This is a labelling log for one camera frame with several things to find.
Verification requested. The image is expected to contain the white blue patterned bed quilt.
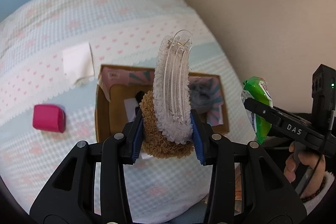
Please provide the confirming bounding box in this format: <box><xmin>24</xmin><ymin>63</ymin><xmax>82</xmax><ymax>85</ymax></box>
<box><xmin>1</xmin><ymin>0</ymin><xmax>254</xmax><ymax>212</ymax></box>

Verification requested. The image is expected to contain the green tissue packet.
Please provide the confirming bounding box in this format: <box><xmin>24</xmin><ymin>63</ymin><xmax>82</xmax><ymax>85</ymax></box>
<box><xmin>240</xmin><ymin>76</ymin><xmax>273</xmax><ymax>144</ymax></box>

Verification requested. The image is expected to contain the black fuzzy item in box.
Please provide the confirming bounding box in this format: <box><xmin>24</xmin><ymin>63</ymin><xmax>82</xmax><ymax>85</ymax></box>
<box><xmin>189</xmin><ymin>77</ymin><xmax>217</xmax><ymax>114</ymax></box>

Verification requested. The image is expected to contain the fuzzy brown white hair clip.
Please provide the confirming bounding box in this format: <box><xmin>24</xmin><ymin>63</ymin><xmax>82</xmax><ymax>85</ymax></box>
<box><xmin>140</xmin><ymin>30</ymin><xmax>194</xmax><ymax>159</ymax></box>

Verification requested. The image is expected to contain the cardboard box with pink pattern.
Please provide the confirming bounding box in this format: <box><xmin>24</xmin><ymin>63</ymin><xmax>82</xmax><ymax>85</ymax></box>
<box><xmin>95</xmin><ymin>64</ymin><xmax>229</xmax><ymax>142</ymax></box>

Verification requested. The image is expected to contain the person's right hand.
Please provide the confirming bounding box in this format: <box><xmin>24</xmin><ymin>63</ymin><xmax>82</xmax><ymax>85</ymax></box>
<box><xmin>284</xmin><ymin>142</ymin><xmax>326</xmax><ymax>198</ymax></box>

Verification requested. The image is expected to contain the magenta leather pouch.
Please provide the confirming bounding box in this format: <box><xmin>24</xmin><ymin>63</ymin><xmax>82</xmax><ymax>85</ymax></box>
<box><xmin>33</xmin><ymin>104</ymin><xmax>66</xmax><ymax>133</ymax></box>

